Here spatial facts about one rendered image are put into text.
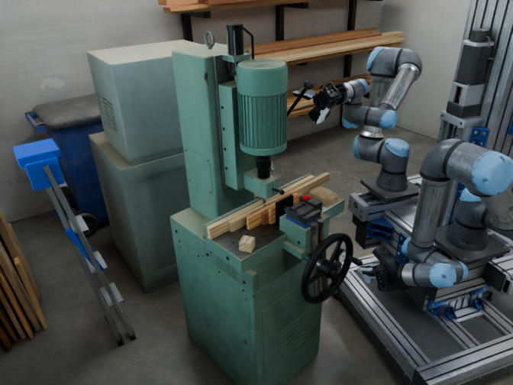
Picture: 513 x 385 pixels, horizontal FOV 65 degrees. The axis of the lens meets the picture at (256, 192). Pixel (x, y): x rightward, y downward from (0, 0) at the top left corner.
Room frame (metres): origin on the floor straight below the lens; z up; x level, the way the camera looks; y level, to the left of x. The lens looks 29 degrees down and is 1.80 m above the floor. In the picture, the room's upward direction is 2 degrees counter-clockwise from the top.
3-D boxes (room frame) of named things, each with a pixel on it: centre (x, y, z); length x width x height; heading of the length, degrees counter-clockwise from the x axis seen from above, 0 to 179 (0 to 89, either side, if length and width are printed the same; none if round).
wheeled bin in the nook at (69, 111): (2.84, 1.28, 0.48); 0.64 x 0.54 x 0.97; 126
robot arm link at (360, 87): (1.62, -0.41, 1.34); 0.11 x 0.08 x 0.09; 132
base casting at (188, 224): (1.50, 0.05, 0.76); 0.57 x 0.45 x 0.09; 42
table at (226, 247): (1.35, -0.12, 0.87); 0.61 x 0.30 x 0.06; 132
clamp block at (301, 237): (1.28, -0.18, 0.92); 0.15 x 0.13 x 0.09; 132
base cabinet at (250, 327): (1.50, 0.05, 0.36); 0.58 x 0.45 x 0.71; 42
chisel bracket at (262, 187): (1.42, -0.02, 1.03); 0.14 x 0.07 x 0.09; 42
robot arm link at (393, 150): (1.77, -0.67, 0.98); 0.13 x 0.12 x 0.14; 54
